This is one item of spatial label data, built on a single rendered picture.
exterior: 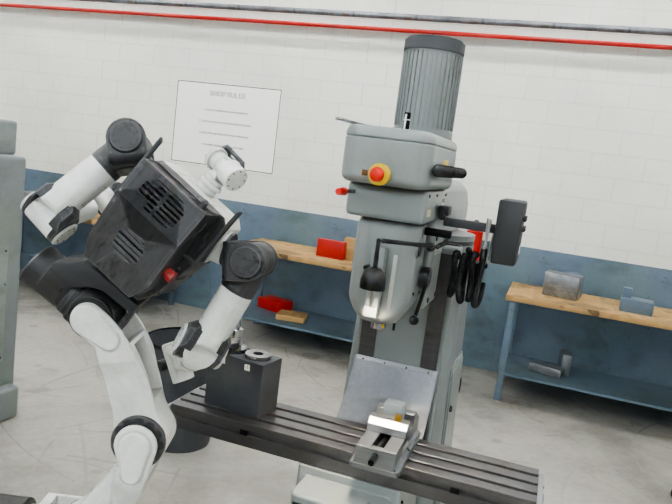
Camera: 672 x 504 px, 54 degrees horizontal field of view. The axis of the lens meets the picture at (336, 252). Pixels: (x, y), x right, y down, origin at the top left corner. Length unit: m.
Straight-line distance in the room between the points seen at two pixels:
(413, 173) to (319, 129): 4.83
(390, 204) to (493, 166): 4.33
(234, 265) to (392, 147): 0.54
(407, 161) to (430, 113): 0.42
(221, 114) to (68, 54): 2.03
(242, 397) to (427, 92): 1.16
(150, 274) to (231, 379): 0.76
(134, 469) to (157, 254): 0.59
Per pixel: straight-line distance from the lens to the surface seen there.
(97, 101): 7.93
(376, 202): 1.92
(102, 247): 1.66
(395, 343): 2.48
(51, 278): 1.81
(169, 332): 4.21
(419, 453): 2.19
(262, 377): 2.20
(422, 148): 1.80
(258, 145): 6.85
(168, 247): 1.56
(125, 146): 1.72
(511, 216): 2.18
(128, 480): 1.88
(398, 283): 1.96
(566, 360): 5.89
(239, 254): 1.60
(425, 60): 2.21
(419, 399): 2.46
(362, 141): 1.83
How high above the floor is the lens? 1.80
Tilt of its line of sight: 8 degrees down
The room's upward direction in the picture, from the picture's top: 7 degrees clockwise
